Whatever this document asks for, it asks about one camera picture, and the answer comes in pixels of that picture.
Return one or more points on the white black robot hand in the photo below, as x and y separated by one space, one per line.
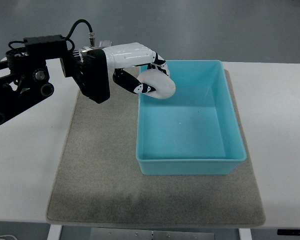
126 61

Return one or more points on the white bunny toy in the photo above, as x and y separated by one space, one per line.
156 84

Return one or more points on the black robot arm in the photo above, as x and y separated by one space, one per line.
27 83

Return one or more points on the blue plastic box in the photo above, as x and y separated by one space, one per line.
194 132

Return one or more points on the grey felt mat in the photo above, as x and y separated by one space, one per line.
99 180

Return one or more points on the white left table leg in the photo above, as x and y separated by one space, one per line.
54 232

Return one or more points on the white table leg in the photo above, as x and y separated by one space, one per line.
245 234
54 232

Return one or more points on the white right table leg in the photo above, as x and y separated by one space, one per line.
245 234

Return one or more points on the black table control panel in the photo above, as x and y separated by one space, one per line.
288 232

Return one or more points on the grey metal base plate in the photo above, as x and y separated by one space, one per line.
138 234

